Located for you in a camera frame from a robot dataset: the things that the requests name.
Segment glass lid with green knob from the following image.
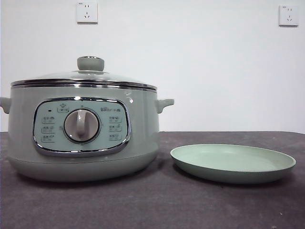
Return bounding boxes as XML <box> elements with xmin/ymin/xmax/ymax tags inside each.
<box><xmin>10</xmin><ymin>56</ymin><xmax>157</xmax><ymax>90</ymax></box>

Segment pale green electric steamer pot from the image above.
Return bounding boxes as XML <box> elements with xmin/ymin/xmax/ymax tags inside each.
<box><xmin>0</xmin><ymin>83</ymin><xmax>175</xmax><ymax>183</ymax></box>

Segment pale green round plate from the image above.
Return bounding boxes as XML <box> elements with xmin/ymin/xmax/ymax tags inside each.
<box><xmin>170</xmin><ymin>144</ymin><xmax>297</xmax><ymax>184</ymax></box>

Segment white wall socket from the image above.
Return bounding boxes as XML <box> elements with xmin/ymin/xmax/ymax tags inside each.
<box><xmin>278</xmin><ymin>5</ymin><xmax>299</xmax><ymax>27</ymax></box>
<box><xmin>76</xmin><ymin>1</ymin><xmax>99</xmax><ymax>24</ymax></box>

